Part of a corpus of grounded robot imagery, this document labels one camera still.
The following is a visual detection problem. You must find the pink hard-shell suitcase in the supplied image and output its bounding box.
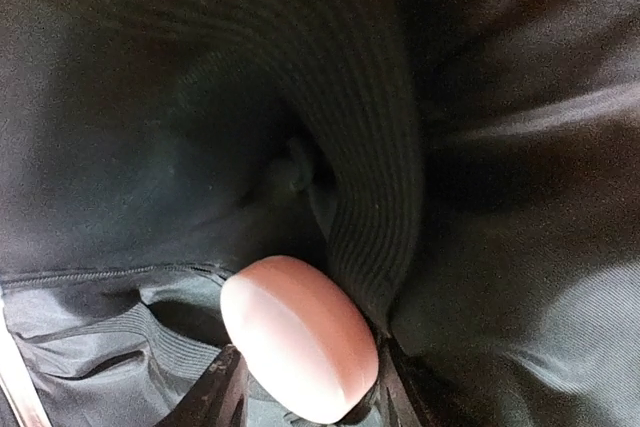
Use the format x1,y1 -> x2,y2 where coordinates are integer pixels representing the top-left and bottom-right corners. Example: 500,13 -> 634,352
1,0 -> 639,426

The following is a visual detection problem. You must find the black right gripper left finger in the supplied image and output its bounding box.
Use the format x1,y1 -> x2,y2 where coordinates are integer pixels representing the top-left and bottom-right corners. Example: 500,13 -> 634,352
159,345 -> 248,427

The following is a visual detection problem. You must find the pink round compact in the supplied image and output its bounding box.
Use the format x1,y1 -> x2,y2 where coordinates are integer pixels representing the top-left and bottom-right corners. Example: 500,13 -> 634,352
220,256 -> 379,424

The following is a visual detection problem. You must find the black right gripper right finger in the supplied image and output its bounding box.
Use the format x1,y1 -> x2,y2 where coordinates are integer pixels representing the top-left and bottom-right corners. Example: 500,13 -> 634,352
375,335 -> 430,427

